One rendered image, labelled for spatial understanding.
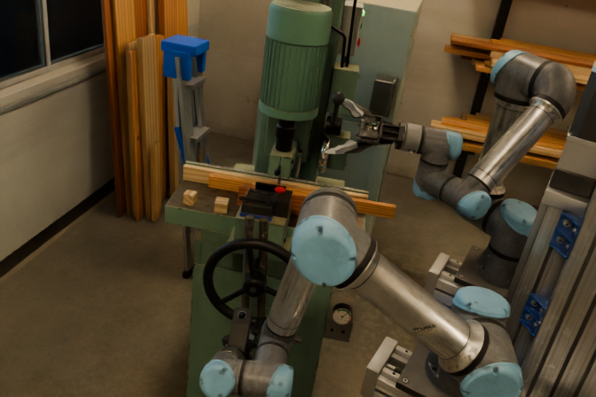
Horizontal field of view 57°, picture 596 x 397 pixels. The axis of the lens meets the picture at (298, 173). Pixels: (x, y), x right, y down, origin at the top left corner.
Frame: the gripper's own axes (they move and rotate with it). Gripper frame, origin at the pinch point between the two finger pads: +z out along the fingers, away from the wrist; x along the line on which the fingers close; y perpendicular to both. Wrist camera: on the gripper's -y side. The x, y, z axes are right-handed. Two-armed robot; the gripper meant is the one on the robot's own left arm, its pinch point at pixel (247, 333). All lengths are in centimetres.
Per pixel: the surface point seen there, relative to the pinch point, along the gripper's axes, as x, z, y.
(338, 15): 15, 15, -95
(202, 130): -46, 99, -65
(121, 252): -91, 130, 0
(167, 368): -42, 72, 36
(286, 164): 4, 14, -48
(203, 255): -18.7, 17.3, -17.4
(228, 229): -10.8, 12.3, -26.7
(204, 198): -20.3, 16.6, -34.8
